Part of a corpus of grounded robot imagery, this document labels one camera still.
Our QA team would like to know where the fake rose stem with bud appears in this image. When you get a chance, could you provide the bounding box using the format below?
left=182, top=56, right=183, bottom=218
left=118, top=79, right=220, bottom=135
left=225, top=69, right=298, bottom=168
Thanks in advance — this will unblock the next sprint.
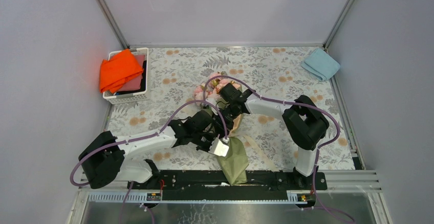
left=214, top=79, right=241, bottom=93

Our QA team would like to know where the pink fake rose stem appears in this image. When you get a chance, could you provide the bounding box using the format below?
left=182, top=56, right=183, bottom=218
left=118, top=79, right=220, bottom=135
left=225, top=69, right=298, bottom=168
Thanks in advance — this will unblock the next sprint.
left=208, top=72, right=222, bottom=88

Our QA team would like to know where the peach fake rose stem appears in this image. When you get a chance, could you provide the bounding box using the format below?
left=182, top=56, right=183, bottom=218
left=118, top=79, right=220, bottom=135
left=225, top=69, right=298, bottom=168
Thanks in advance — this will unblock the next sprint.
left=193, top=85, right=211, bottom=100

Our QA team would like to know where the brown kraft wrapping paper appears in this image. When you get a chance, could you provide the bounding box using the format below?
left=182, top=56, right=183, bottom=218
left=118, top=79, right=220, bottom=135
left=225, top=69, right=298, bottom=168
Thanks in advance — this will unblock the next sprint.
left=217, top=115, right=249, bottom=186

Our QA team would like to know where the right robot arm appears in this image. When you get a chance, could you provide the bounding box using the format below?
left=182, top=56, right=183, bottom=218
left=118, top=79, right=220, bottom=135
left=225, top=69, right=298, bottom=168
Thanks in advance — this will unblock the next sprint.
left=218, top=83, right=330, bottom=189

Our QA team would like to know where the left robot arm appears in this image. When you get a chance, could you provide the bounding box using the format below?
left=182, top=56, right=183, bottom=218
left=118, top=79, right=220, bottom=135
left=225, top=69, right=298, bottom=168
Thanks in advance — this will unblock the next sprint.
left=78, top=110, right=229, bottom=189

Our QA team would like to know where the floral patterned table mat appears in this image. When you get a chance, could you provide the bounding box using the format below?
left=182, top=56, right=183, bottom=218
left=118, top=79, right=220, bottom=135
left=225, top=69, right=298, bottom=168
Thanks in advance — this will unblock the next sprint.
left=100, top=46, right=355, bottom=172

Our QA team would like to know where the white plastic basket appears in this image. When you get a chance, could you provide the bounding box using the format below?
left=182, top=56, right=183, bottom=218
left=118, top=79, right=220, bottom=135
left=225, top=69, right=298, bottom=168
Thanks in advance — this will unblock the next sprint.
left=102, top=47, right=149, bottom=104

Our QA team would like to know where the orange cloth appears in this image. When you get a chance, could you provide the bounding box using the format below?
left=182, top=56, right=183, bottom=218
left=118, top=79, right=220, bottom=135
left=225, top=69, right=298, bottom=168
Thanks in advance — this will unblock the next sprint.
left=99, top=49, right=144, bottom=93

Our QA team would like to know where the light blue cloth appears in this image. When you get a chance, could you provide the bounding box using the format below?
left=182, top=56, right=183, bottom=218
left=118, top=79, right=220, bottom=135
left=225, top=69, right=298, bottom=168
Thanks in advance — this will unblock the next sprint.
left=301, top=48, right=340, bottom=81

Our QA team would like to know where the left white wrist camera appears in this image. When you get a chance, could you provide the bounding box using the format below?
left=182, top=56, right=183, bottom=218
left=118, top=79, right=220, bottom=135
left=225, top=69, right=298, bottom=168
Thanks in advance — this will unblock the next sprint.
left=208, top=137, right=230, bottom=157

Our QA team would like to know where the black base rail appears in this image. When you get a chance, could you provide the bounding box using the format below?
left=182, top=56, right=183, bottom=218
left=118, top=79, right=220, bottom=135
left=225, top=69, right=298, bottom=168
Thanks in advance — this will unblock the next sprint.
left=127, top=164, right=328, bottom=201

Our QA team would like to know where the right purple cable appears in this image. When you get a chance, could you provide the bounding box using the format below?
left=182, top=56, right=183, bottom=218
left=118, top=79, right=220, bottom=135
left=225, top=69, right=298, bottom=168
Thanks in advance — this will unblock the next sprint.
left=202, top=75, right=357, bottom=224

